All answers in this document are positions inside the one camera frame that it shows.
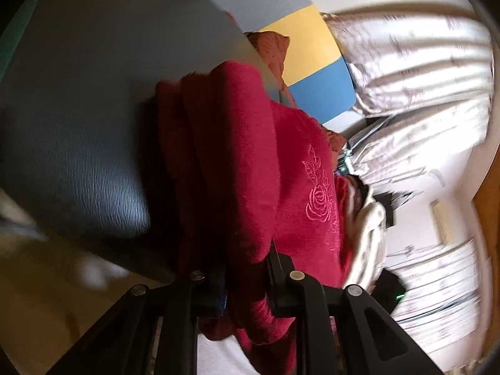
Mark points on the black bag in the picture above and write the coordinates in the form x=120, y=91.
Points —
x=386, y=203

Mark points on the wooden door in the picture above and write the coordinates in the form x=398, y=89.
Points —
x=486, y=211

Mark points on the red sweater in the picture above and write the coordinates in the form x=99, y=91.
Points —
x=242, y=164

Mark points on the green glass table top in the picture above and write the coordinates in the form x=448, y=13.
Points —
x=15, y=39

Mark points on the patterned white curtain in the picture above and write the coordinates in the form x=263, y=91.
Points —
x=410, y=66

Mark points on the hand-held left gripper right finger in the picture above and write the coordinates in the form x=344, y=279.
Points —
x=281, y=297

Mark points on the cream knitted cloth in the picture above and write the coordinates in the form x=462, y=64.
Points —
x=371, y=226

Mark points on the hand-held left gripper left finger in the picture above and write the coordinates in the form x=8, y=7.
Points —
x=213, y=297

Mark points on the rust quilted jacket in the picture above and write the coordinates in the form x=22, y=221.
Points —
x=269, y=47

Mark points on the green plastic item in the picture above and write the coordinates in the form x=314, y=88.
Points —
x=342, y=164

